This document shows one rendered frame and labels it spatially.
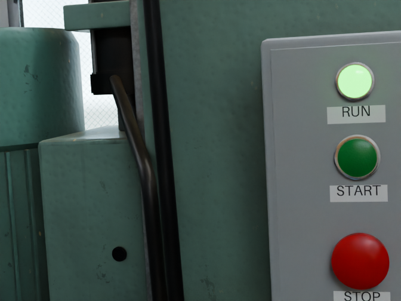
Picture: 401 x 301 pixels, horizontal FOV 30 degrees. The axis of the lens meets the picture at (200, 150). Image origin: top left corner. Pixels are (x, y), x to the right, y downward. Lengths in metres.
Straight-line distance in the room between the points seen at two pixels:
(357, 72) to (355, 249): 0.09
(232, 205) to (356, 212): 0.10
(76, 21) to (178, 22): 0.12
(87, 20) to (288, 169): 0.23
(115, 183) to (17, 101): 0.10
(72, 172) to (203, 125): 0.12
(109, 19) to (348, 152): 0.24
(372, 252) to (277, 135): 0.08
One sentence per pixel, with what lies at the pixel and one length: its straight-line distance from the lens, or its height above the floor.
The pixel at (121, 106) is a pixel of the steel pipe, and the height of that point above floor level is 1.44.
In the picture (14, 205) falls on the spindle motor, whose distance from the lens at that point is 0.59.
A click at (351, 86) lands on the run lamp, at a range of 0.40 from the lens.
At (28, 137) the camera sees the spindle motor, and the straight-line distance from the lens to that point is 0.59.
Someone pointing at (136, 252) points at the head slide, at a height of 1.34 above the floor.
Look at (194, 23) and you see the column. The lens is 0.48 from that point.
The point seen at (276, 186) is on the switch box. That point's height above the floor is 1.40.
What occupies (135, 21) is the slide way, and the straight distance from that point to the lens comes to 0.53.
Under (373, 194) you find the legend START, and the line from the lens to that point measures 0.41.
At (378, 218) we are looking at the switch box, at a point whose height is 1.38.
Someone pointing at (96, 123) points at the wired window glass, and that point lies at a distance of 2.11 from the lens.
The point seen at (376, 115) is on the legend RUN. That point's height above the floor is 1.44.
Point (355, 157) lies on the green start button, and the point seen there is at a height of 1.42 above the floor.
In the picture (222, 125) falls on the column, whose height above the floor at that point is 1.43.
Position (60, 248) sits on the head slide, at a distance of 0.57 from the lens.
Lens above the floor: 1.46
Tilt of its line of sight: 6 degrees down
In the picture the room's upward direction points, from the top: 3 degrees counter-clockwise
